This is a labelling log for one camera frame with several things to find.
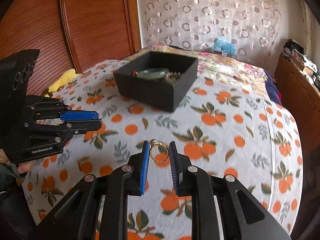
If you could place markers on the circle pattern sheer curtain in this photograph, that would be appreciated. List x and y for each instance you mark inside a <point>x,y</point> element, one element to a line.
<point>250,26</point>

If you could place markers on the red bead jewelry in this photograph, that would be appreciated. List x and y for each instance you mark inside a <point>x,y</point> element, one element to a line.
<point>135,73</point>

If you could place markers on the brown wooden side cabinet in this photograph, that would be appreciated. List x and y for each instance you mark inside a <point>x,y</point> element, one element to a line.
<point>302,100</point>

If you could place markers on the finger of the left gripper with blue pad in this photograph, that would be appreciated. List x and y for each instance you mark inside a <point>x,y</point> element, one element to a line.
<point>79,115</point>

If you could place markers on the orange print white blanket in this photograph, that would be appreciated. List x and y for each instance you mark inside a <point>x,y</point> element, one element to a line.
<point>223,128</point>

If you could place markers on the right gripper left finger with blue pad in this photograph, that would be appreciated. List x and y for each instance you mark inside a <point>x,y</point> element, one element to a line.
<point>97,201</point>

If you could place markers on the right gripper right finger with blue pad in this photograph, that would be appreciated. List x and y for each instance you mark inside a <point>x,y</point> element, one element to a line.
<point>222,208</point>

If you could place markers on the green jade bangle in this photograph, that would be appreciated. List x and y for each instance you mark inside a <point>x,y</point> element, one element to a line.
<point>153,73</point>

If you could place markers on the yellow plush toy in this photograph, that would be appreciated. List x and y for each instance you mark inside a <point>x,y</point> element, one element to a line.
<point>64,79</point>

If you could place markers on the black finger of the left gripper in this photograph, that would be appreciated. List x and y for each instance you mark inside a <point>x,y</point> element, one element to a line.
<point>83,126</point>

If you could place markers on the navy blue bed sheet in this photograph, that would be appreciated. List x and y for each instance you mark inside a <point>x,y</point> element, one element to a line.
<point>271,89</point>

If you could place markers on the person's left hand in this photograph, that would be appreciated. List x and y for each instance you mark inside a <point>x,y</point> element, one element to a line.
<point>18,169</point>

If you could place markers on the blue plastic bag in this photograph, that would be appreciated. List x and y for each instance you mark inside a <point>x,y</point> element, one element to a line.
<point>223,47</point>

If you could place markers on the red wooden wardrobe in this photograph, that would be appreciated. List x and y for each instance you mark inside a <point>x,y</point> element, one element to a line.
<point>69,34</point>

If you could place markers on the clutter pile on cabinet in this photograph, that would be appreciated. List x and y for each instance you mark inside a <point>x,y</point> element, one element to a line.
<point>293,51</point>

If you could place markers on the floral quilt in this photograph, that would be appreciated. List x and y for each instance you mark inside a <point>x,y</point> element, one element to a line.
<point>217,67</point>

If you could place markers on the black jewelry box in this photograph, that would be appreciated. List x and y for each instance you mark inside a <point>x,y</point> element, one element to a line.
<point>164,94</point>

